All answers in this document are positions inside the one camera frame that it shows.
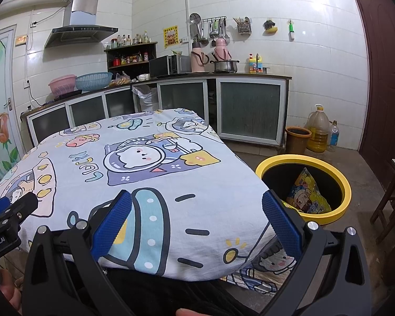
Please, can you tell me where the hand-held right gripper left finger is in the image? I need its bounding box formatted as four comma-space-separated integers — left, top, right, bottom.
21, 190, 135, 316

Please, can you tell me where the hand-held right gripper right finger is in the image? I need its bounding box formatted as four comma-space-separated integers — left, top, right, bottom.
260, 190, 372, 316

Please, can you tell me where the yellow cartoon snack bag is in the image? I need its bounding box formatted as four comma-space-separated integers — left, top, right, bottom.
285, 167, 332, 214

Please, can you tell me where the yellow rimmed black bin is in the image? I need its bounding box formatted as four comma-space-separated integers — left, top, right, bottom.
255, 154, 353, 226

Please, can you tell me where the person's left hand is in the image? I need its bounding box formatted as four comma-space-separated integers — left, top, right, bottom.
0, 268, 23, 315

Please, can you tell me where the person's right hand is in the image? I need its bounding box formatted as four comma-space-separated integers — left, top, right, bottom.
176, 308, 214, 316

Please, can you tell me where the cartoon printed tablecloth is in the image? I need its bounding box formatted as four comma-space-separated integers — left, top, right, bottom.
0, 107, 298, 295

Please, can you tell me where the brown plastic bucket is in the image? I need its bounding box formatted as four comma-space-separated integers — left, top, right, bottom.
285, 127, 312, 155

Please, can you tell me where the large cooking oil jug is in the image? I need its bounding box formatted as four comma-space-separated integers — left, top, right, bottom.
307, 104, 330, 153

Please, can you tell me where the clear bottle blue label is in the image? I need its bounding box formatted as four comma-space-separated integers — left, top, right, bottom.
327, 120, 340, 152

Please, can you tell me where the flower printed glass door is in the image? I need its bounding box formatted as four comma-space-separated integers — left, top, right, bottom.
0, 24, 23, 185

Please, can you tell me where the wooden stool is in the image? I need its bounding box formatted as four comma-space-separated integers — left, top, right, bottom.
370, 159, 395, 238

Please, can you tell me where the kitchen counter cabinet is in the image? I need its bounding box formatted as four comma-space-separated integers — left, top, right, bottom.
20, 72, 293, 149

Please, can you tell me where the black induction cooker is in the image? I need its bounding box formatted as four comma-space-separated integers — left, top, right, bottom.
51, 89, 84, 101

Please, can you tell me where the white woven sack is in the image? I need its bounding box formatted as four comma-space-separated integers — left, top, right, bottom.
132, 85, 159, 112

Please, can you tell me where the pink plastic basin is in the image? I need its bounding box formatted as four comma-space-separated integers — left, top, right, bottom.
48, 74, 78, 95

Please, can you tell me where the blue plastic basket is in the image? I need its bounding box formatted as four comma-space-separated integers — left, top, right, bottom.
75, 72, 113, 92

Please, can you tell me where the clear bag of food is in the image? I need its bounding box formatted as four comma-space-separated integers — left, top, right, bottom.
113, 71, 132, 87

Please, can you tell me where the dark wooden spice shelf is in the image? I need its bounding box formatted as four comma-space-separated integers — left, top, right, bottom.
104, 42, 159, 80

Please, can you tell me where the yellow detergent bottle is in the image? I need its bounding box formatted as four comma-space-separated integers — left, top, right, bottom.
248, 53, 264, 74

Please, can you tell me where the row of condiment jars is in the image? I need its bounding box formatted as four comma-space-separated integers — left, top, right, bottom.
112, 51, 149, 66

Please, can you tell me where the black microwave oven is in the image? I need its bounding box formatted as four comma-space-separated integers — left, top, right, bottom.
149, 54, 191, 78

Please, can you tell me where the steel cooking pot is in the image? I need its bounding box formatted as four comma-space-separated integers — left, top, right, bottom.
210, 60, 240, 74

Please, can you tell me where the row of glass bottles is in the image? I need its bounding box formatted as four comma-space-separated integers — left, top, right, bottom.
111, 31, 151, 48

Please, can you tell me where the light pink thermos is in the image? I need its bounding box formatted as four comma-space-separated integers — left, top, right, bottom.
190, 42, 209, 72

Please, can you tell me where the dark red door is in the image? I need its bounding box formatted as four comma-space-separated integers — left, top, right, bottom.
345, 0, 395, 188

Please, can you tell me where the dark pink thermos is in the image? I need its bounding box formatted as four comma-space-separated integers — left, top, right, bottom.
212, 38, 229, 63

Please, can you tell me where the steel range hood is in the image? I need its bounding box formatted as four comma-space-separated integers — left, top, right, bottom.
44, 0, 119, 48

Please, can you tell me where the row of hanging utensils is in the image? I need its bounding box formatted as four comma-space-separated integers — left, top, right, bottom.
189, 13, 231, 47

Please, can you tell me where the yellow wall poster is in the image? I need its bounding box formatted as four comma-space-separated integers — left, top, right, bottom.
164, 24, 179, 48

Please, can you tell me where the wire chopstick holder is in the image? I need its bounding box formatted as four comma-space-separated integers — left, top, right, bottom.
234, 16, 252, 34

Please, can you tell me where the silver exhaust duct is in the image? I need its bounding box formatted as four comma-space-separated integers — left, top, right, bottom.
0, 0, 80, 20

